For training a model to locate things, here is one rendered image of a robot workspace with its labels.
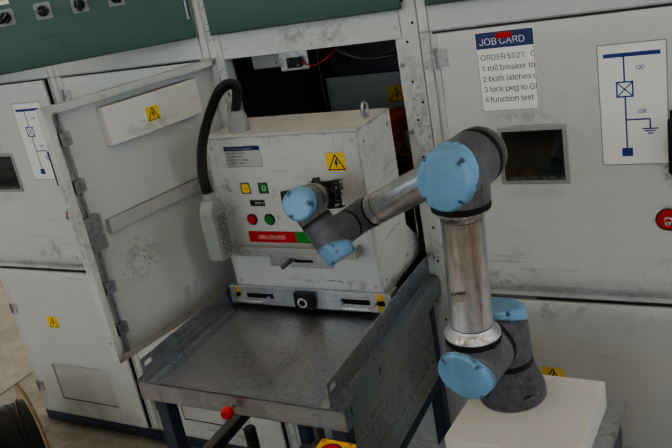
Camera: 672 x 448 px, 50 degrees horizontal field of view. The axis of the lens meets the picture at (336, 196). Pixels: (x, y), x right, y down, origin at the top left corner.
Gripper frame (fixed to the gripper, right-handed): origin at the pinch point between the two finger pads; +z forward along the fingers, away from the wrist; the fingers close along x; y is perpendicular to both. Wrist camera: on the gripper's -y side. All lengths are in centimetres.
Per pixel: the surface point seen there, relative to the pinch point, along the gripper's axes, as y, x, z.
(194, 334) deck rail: -44, -38, 2
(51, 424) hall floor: -168, -102, 100
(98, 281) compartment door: -63, -18, -13
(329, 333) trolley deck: -3.6, -39.0, 1.5
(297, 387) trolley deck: -7, -45, -23
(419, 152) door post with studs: 23.9, 7.5, 20.5
